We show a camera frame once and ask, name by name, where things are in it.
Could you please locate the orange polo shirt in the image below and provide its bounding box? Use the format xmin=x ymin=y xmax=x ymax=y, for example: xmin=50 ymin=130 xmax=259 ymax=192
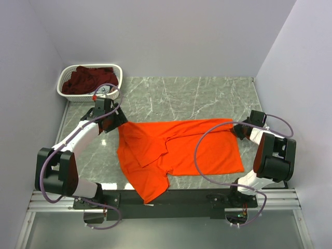
xmin=117 ymin=118 xmax=244 ymax=204

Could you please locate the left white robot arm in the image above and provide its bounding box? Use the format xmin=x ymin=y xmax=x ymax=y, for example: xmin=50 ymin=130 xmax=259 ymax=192
xmin=35 ymin=97 xmax=128 ymax=209

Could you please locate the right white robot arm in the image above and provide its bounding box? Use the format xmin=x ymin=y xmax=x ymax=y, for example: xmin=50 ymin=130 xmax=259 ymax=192
xmin=228 ymin=110 xmax=297 ymax=207

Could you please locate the white printed shirt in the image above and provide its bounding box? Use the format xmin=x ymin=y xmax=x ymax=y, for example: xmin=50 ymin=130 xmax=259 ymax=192
xmin=88 ymin=86 xmax=117 ymax=95

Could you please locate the dark red shirt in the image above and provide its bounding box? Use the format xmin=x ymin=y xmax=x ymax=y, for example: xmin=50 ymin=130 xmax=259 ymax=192
xmin=62 ymin=66 xmax=119 ymax=95

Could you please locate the white plastic laundry basket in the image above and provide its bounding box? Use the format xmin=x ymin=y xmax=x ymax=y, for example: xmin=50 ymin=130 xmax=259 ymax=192
xmin=57 ymin=64 xmax=123 ymax=102

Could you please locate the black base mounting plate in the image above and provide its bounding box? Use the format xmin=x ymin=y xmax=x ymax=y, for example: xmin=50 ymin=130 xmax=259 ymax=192
xmin=72 ymin=188 xmax=257 ymax=222

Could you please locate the aluminium rail frame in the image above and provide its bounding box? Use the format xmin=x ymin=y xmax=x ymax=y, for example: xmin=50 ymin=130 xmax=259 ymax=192
xmin=15 ymin=189 xmax=314 ymax=249

